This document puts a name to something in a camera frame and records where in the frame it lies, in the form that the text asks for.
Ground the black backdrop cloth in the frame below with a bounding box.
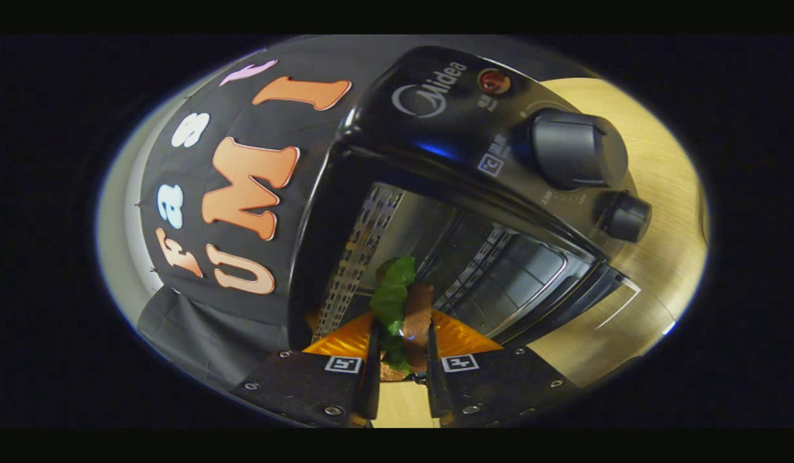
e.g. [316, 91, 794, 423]
[136, 35, 398, 390]

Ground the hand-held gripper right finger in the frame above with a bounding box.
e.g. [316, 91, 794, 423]
[426, 309, 581, 428]

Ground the black toaster oven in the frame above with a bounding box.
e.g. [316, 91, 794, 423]
[288, 45, 655, 356]

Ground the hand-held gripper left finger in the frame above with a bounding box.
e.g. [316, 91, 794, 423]
[232, 311, 383, 428]

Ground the lettuce sandwich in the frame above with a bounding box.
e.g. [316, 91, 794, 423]
[369, 255, 436, 381]

